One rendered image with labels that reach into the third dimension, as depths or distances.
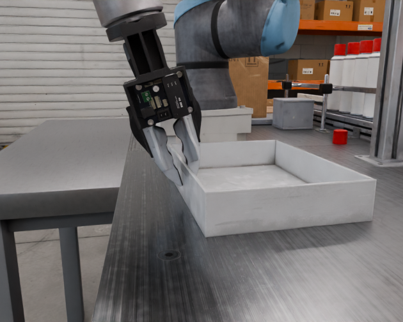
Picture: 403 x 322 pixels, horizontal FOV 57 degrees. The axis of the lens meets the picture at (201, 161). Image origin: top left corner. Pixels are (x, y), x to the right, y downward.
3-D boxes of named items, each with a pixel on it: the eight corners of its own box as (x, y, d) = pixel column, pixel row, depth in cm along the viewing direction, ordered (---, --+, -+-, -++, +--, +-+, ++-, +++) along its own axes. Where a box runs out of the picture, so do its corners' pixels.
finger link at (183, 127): (196, 193, 46) (170, 123, 44) (189, 179, 52) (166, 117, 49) (219, 183, 46) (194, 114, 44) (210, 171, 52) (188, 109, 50)
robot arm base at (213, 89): (244, 108, 78) (244, 59, 76) (173, 112, 76) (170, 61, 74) (229, 105, 93) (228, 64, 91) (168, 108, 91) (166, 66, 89)
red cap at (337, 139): (338, 141, 94) (339, 128, 93) (350, 143, 91) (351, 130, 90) (329, 142, 92) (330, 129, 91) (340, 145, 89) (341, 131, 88)
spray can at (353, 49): (360, 113, 112) (367, 41, 107) (344, 114, 111) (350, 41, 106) (350, 112, 117) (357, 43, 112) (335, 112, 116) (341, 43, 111)
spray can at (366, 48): (373, 115, 105) (381, 39, 101) (355, 116, 104) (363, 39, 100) (363, 114, 110) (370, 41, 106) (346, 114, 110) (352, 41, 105)
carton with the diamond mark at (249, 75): (267, 117, 127) (270, 34, 120) (196, 119, 123) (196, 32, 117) (243, 109, 155) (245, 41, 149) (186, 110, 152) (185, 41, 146)
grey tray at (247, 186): (371, 220, 43) (376, 179, 42) (205, 237, 39) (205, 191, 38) (276, 165, 69) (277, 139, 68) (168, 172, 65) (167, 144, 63)
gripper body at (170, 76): (137, 137, 42) (98, 27, 38) (137, 125, 50) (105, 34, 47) (202, 115, 42) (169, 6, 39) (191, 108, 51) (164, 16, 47)
